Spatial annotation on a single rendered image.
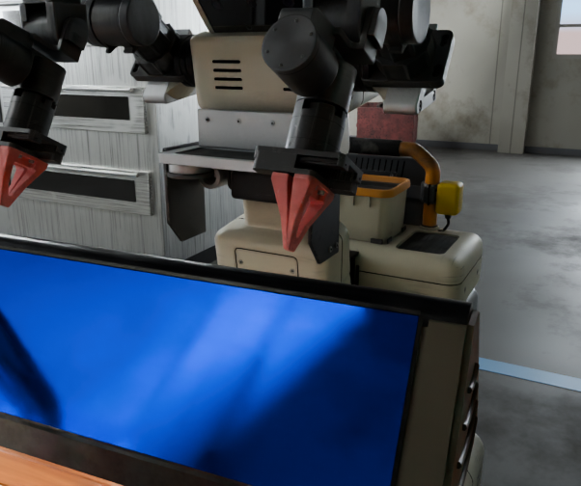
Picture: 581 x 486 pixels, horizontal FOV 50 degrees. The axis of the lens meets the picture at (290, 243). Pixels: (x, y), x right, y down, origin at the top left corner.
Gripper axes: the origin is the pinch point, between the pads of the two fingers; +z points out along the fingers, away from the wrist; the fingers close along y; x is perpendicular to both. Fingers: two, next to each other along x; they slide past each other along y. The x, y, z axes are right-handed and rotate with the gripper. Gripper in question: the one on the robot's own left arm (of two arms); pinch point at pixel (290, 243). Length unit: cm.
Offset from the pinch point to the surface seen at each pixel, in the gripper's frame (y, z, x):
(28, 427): 10.9, 13.8, -39.5
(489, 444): 7, 31, 157
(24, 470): -22.9, 29.8, -4.2
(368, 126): -237, -241, 613
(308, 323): 20.3, 7.9, -38.6
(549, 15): -61, -412, 660
